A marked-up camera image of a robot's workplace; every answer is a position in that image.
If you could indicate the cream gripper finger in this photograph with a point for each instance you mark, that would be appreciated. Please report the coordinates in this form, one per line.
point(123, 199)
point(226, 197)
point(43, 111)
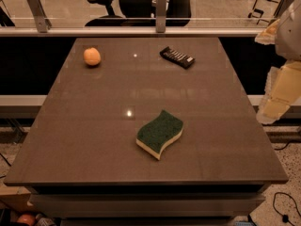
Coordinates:
point(282, 89)
point(268, 35)

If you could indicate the green and yellow sponge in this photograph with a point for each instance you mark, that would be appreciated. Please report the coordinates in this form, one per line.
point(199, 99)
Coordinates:
point(159, 133)

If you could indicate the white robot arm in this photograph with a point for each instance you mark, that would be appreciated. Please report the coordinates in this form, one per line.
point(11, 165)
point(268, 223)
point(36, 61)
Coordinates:
point(288, 36)

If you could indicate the yellow black cart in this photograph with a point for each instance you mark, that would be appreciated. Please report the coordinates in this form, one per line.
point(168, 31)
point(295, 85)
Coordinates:
point(264, 11)

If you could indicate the black snack bar packet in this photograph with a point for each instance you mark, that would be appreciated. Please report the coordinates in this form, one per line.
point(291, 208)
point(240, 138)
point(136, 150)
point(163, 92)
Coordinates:
point(177, 57)

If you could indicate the black office chair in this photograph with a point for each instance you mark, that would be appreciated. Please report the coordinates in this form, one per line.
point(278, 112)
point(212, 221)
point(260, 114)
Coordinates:
point(142, 13)

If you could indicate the orange fruit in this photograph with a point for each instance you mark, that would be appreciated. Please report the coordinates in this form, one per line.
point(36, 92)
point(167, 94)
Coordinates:
point(91, 56)

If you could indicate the grey table drawer base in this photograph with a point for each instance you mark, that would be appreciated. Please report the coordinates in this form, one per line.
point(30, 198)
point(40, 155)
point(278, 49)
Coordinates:
point(207, 207)

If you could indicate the orange ball under table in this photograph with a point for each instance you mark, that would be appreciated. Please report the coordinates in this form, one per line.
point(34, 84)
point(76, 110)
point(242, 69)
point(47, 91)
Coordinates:
point(27, 219)

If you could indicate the right metal railing bracket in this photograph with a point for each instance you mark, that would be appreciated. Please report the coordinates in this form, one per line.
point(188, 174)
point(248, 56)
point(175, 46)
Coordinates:
point(282, 6)

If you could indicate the metal railing bracket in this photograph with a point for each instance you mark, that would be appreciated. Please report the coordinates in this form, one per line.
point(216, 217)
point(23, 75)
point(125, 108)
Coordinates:
point(282, 6)
point(160, 16)
point(42, 22)

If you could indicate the middle metal railing bracket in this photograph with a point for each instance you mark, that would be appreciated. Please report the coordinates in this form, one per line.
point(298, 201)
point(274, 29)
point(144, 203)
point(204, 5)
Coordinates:
point(160, 16)

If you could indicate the left metal railing bracket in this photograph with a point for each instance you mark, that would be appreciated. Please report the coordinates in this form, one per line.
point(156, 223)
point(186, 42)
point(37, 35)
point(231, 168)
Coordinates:
point(42, 22)

